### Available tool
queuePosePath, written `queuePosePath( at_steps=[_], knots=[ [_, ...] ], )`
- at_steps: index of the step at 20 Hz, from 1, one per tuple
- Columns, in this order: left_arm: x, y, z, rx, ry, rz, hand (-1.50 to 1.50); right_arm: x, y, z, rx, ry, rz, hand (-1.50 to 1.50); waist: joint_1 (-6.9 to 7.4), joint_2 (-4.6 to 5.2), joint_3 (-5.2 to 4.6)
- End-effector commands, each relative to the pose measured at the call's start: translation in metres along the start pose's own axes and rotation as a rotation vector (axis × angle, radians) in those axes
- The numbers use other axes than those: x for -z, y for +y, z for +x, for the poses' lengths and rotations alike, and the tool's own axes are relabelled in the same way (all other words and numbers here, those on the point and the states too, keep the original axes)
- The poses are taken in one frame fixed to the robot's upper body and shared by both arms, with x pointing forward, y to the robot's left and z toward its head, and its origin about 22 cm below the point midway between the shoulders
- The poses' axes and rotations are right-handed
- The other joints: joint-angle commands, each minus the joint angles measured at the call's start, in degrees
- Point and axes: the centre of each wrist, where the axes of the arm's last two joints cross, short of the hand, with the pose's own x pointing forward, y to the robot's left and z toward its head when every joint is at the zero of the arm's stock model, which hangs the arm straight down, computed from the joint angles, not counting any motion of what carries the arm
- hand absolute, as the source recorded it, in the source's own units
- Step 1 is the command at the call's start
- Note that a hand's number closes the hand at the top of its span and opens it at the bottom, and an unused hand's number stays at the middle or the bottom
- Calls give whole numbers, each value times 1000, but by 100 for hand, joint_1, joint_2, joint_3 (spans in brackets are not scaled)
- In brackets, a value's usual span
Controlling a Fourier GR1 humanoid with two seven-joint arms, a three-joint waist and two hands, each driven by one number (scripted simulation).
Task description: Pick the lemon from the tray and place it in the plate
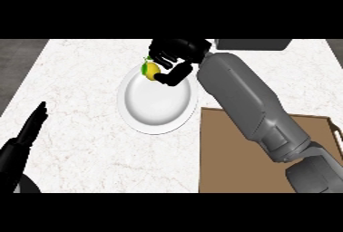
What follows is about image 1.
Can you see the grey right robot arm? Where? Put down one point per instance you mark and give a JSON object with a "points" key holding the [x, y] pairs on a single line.
{"points": [[250, 102]]}

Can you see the brown wooden tray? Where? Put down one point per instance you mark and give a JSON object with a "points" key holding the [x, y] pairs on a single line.
{"points": [[232, 157]]}

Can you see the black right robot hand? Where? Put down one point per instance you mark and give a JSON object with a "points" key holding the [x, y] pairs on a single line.
{"points": [[177, 48]]}

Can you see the yellow lemon with green leaf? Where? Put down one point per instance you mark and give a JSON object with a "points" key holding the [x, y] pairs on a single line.
{"points": [[151, 70]]}

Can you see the white round plate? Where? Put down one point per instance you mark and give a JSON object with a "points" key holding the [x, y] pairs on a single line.
{"points": [[155, 99]]}

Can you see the dark grey appliance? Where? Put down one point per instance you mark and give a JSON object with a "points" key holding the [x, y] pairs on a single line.
{"points": [[251, 44]]}

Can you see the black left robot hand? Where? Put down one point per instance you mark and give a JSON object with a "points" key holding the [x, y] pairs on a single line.
{"points": [[18, 148]]}

